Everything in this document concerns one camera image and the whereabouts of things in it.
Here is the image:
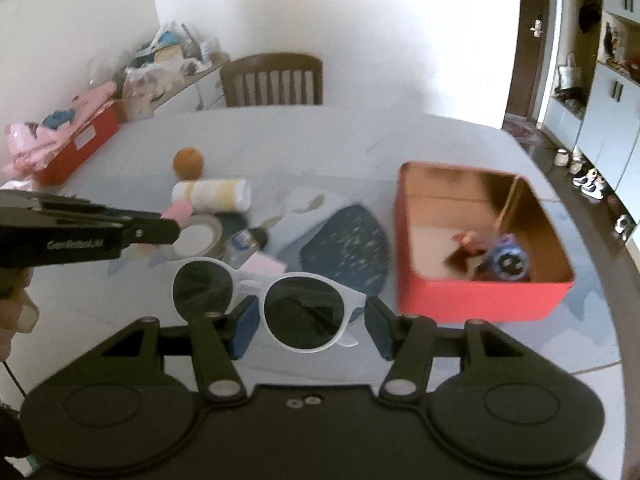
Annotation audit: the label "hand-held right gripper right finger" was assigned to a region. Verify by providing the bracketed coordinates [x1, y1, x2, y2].
[365, 296, 556, 403]

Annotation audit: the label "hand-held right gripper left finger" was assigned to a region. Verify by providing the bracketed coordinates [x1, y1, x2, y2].
[70, 296, 261, 403]

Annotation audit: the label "pale pink note pad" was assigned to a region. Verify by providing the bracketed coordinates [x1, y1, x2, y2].
[240, 252, 288, 278]

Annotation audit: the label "person's left forearm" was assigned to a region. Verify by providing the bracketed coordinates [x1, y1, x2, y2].
[0, 400, 41, 480]

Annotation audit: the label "reddish door rug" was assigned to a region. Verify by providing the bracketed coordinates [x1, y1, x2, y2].
[502, 115, 538, 141]

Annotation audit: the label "small pink block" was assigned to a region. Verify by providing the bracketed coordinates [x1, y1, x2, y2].
[161, 201, 194, 222]

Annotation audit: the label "small cardboard box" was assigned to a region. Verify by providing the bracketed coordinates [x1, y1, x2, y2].
[114, 97, 146, 123]

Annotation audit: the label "black cable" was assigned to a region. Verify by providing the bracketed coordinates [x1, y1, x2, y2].
[2, 359, 26, 398]

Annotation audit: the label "red tin box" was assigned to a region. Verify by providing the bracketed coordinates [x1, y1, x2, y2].
[393, 161, 576, 325]

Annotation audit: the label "pile of household clutter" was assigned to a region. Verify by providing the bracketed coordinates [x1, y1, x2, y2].
[120, 21, 223, 76]

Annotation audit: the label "white tote bag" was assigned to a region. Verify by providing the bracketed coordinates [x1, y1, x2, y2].
[557, 52, 578, 91]

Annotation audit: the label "white round sunglasses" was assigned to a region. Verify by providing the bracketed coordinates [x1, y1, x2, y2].
[171, 257, 368, 352]

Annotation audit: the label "brown door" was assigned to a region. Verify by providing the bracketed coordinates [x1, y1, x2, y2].
[502, 0, 561, 133]

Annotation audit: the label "clear plastic bag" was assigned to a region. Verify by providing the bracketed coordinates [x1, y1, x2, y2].
[121, 67, 166, 103]

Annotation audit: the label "person's left hand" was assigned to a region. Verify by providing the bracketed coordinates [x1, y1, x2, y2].
[0, 266, 41, 361]

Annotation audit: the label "blue round toy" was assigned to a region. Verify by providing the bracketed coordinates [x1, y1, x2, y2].
[482, 247, 533, 281]

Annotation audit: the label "dark hanging hat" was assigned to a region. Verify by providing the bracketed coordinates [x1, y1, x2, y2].
[577, 0, 603, 33]

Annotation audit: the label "small blue label bottle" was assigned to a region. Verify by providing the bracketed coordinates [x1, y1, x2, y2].
[222, 227, 269, 268]

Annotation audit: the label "brown wooden chair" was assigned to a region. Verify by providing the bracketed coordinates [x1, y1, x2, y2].
[220, 53, 324, 108]

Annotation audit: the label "cabinet shelf ornaments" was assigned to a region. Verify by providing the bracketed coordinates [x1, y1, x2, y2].
[602, 22, 640, 68]

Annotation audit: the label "white sideboard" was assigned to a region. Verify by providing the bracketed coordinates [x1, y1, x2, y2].
[145, 55, 231, 116]

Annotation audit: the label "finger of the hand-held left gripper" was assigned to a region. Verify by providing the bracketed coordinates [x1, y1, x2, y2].
[31, 196, 182, 248]

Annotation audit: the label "small blue cloth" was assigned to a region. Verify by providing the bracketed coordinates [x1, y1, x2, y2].
[42, 110, 76, 131]

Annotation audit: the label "red box with pink cloth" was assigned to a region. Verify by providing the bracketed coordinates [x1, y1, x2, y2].
[0, 82, 118, 176]

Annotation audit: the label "yellow white striped roll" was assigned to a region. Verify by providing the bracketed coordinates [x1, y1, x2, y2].
[171, 177, 252, 217]

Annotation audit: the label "red cardboard box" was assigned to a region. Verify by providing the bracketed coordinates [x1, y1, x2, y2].
[32, 102, 121, 187]

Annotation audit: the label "orange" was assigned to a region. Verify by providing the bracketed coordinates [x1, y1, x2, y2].
[173, 147, 206, 181]

